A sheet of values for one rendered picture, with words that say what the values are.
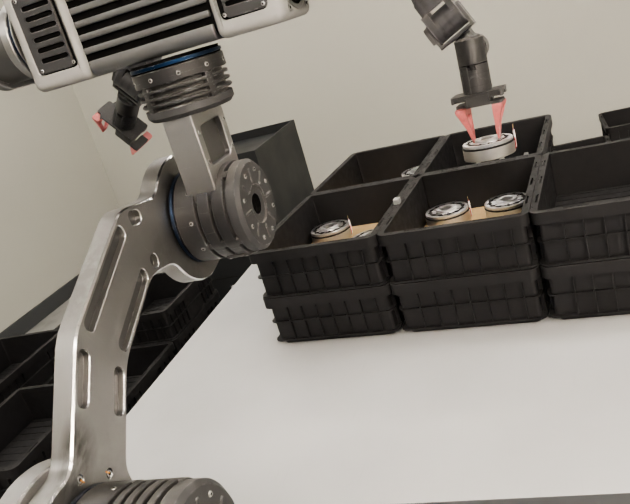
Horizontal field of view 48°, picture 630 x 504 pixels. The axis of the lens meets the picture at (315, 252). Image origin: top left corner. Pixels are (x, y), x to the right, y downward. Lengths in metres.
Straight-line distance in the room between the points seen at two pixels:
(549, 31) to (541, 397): 3.77
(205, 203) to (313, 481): 0.47
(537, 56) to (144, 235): 4.04
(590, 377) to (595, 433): 0.15
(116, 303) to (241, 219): 0.22
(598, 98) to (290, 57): 2.02
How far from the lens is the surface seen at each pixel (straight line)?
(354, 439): 1.24
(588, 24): 4.84
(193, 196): 1.06
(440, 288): 1.44
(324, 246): 1.47
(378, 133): 5.01
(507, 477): 1.09
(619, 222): 1.37
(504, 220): 1.36
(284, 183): 3.26
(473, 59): 1.46
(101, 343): 0.90
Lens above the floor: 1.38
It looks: 18 degrees down
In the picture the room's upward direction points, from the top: 17 degrees counter-clockwise
